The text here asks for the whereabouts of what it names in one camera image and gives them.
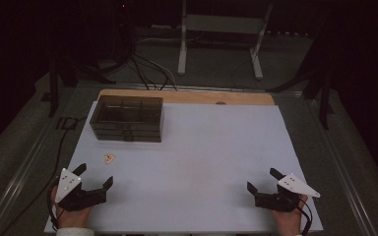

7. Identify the white metal stand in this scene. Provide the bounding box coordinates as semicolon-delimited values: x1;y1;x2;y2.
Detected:
176;0;275;81

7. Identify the clear plastic drawer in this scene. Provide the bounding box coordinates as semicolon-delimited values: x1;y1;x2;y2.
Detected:
94;134;162;144

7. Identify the black floor bracket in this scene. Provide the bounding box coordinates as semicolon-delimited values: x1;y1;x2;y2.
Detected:
55;115;79;131

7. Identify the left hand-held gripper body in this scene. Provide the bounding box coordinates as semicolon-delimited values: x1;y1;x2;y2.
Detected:
54;167;108;212

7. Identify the black floor cable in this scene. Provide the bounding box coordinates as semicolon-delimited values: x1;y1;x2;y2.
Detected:
0;126;75;236

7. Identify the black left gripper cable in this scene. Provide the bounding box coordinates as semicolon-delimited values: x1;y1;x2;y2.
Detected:
46;176;62;231

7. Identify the black cable bundle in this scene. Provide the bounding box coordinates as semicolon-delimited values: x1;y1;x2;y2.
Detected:
128;51;179;92

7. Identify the black metal stand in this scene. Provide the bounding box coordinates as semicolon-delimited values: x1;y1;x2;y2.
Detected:
40;53;118;119
265;30;337;131

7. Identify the person's left hand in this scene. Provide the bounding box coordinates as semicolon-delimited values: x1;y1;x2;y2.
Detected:
50;186;94;229

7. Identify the white floor cable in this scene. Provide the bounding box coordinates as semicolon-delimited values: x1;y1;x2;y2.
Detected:
135;36;179;90

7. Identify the dark transparent drawer box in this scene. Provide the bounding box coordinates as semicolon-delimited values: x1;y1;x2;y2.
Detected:
89;94;164;144

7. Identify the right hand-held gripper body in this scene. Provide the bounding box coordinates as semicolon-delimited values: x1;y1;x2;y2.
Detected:
254;173;322;213

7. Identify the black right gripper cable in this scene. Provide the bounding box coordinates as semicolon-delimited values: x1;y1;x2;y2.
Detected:
295;196;313;236

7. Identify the metal floor rail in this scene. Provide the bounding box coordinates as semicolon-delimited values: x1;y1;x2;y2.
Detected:
304;97;378;236
0;107;67;236

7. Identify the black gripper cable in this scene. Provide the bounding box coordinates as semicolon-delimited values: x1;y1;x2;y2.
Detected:
295;196;313;236
46;176;62;231

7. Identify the white table sheet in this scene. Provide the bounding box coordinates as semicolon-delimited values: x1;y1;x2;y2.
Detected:
43;100;325;235

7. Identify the person's right hand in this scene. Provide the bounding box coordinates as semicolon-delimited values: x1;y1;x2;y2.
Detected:
270;194;309;236

